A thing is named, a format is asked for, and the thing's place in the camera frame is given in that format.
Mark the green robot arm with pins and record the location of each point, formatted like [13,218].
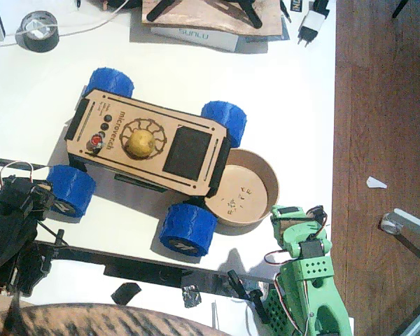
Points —
[318,301]

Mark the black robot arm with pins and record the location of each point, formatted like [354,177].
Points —
[7,231]

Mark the green perforated arm base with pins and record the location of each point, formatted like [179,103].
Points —
[276,311]

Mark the round wooden bowl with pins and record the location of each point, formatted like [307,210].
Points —
[245,189]

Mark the blue rover wheel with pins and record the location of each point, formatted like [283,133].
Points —
[71,189]
[189,227]
[110,82]
[227,120]

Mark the thin black strip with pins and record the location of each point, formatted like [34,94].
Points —
[7,161]

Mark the white paper scrap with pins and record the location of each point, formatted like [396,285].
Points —
[374,182]

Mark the grey metal furniture leg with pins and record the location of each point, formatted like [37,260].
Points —
[413,220]

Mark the black flat bar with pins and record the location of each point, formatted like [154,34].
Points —
[143,269]

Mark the black tape piece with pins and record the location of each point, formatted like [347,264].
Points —
[126,293]

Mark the crumpled dark tape piece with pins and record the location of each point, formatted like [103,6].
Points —
[192,297]

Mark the brown striped fuzzy object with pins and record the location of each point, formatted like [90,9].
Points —
[91,320]

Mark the wooden microrover chassis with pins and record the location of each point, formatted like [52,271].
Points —
[143,112]

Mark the black tape roll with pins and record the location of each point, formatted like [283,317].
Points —
[42,43]

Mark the white black power adapter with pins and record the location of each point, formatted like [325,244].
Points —
[311,22]

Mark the black tripod leg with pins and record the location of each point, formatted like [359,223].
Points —
[253,17]
[157,10]

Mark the white SUNLU box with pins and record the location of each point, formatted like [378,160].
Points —
[196,36]

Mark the black pen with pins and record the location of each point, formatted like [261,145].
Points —
[285,12]

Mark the black printed card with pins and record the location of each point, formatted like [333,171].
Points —
[295,5]

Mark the brown wooden board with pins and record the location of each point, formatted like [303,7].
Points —
[203,17]

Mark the black floor object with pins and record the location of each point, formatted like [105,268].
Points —
[400,7]

